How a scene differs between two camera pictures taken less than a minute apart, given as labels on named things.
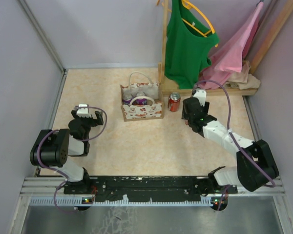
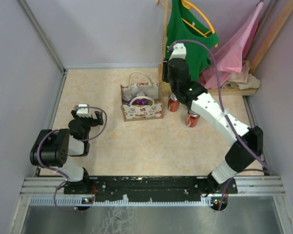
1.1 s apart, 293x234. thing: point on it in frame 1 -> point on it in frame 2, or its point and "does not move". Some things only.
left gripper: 98,114 does not move
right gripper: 205,108 -> 165,69
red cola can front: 174,101 does not move
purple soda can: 141,102 does not move
